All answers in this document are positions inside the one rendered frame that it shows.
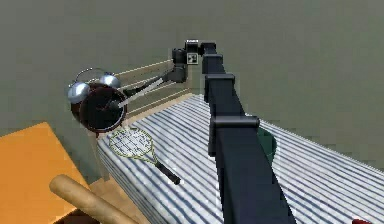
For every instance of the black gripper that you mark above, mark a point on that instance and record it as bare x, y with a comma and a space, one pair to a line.
179, 68

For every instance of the dark red alarm clock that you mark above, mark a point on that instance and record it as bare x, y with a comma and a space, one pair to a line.
98, 103

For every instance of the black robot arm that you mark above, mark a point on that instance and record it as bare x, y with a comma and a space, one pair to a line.
243, 160

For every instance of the wooden baseball bat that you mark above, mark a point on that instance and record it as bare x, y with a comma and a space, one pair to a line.
88, 200

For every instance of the orange table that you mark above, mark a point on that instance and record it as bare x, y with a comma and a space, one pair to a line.
31, 176

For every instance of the dark green round object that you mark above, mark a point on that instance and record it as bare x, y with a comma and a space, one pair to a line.
268, 146

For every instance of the small red object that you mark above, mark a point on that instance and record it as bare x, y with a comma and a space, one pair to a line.
361, 221

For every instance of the striped bed with wooden frame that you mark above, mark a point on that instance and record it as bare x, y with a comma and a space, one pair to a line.
253, 166

